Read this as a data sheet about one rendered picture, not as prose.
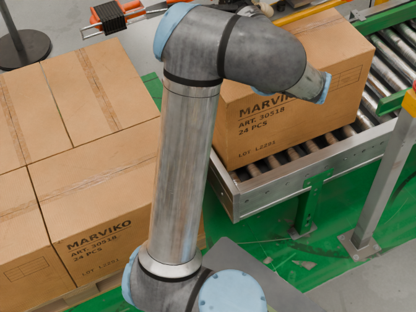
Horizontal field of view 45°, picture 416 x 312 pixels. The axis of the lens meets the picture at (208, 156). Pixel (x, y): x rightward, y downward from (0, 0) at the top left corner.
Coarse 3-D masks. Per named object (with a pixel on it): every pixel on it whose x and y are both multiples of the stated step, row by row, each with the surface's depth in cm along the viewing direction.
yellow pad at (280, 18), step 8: (320, 0) 166; (328, 0) 166; (336, 0) 166; (280, 8) 162; (288, 8) 164; (296, 8) 164; (304, 8) 163; (312, 8) 164; (320, 8) 164; (328, 8) 166; (272, 16) 162; (280, 16) 161; (288, 16) 162; (296, 16) 162; (304, 16) 164; (280, 24) 161
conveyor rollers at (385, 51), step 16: (384, 32) 249; (400, 32) 252; (384, 48) 241; (400, 48) 243; (384, 64) 234; (400, 64) 234; (368, 80) 229; (400, 80) 227; (368, 96) 222; (384, 96) 223; (352, 128) 212; (368, 128) 212; (304, 144) 209; (272, 160) 203; (288, 160) 206
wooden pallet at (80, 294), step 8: (200, 240) 233; (200, 248) 239; (112, 272) 220; (120, 272) 233; (96, 280) 218; (104, 280) 230; (112, 280) 230; (120, 280) 230; (80, 288) 217; (88, 288) 220; (96, 288) 223; (104, 288) 228; (112, 288) 229; (64, 296) 215; (72, 296) 219; (80, 296) 222; (88, 296) 224; (96, 296) 228; (40, 304) 212; (48, 304) 225; (56, 304) 224; (64, 304) 224; (72, 304) 224
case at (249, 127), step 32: (320, 32) 188; (352, 32) 188; (320, 64) 178; (352, 64) 183; (224, 96) 170; (256, 96) 173; (288, 96) 180; (352, 96) 198; (224, 128) 180; (256, 128) 186; (288, 128) 195; (320, 128) 205; (224, 160) 196; (256, 160) 202
